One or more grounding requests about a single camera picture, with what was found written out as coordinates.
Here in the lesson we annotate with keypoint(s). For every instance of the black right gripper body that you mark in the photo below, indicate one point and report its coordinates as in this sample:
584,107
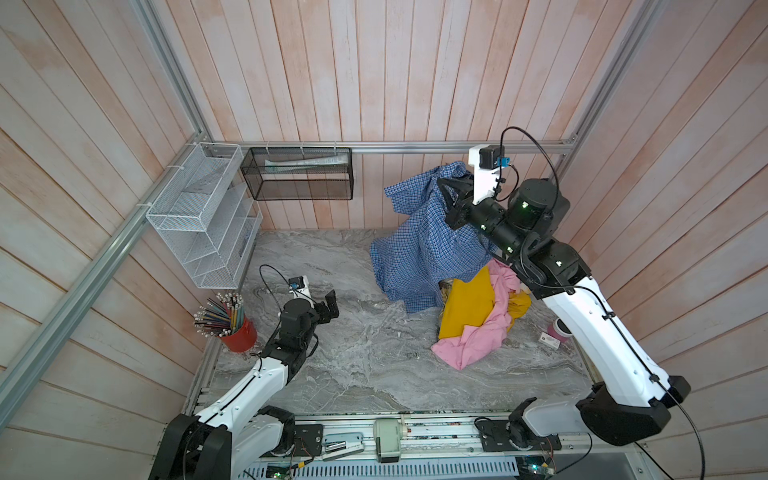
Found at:
486,220

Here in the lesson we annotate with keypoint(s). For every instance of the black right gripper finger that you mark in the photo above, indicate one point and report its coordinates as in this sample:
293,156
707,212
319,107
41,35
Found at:
455,216
456,190

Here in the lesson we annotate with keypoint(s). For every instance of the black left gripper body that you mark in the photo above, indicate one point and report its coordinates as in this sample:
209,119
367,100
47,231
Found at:
321,316

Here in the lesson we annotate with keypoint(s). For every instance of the blue checked shirt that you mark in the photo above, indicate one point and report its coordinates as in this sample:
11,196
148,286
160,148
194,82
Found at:
410,263

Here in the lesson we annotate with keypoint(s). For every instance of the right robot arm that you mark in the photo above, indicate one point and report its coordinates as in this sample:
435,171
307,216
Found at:
634,397

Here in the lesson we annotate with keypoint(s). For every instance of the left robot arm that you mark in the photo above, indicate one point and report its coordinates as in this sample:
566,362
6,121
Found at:
224,439

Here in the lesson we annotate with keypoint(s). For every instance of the yellow plaid cloth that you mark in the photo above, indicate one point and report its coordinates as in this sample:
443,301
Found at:
445,287

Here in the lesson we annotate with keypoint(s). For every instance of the pink cloth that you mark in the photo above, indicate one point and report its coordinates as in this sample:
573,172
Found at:
472,346

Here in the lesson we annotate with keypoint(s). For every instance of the red pencil cup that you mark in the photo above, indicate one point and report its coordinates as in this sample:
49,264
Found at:
243,339

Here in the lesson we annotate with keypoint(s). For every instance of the bundle of coloured pencils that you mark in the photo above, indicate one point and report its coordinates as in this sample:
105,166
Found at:
221,316

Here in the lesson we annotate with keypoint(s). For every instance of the grey stapler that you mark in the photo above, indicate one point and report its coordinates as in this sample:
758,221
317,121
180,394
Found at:
335,446

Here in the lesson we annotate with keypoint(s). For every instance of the green white tape dispenser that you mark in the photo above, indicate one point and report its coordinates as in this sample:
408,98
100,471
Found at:
387,433

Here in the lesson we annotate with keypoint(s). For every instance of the pink white small cup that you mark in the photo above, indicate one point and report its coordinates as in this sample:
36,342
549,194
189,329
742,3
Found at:
555,335

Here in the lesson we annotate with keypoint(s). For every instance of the paper in black basket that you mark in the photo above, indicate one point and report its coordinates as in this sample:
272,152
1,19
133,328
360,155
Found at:
316,165

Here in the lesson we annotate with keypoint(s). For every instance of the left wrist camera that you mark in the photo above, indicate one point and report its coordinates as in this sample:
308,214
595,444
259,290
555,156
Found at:
298,287

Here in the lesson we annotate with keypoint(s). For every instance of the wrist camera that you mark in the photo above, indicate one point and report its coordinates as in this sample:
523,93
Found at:
298,287
488,161

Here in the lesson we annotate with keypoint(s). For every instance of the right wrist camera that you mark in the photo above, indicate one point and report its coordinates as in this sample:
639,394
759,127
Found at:
488,161

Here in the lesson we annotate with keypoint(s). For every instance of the black wire mesh basket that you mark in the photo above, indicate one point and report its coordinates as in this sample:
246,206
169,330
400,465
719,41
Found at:
296,187

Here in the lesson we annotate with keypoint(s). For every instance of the white wire mesh shelf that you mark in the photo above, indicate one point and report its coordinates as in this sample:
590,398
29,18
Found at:
204,216

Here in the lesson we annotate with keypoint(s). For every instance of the aluminium rail frame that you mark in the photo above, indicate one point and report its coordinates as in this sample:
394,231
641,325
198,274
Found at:
100,98

